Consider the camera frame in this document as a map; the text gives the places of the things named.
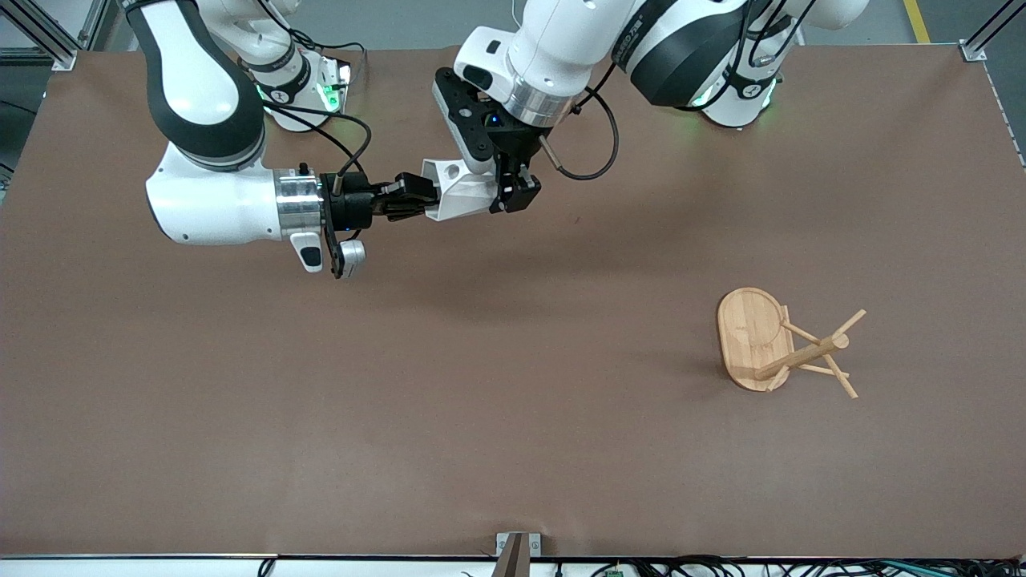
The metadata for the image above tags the aluminium frame extrusion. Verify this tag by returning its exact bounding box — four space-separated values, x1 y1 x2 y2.
959 0 1026 171
0 0 111 72

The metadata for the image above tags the white faceted cup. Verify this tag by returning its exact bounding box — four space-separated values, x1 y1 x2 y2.
422 158 503 223

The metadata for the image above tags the brown paper table cover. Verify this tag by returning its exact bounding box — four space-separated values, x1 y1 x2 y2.
0 44 1026 559

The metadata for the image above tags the black cable bundle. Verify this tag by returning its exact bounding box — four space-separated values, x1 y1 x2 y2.
589 555 1026 577

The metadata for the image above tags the wooden cup rack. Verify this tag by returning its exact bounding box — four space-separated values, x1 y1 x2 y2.
716 287 868 400

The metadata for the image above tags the silver camera mount bracket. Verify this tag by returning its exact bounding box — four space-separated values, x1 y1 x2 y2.
495 531 543 577

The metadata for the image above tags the black right arm base cable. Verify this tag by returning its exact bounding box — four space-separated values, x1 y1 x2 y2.
289 30 367 83

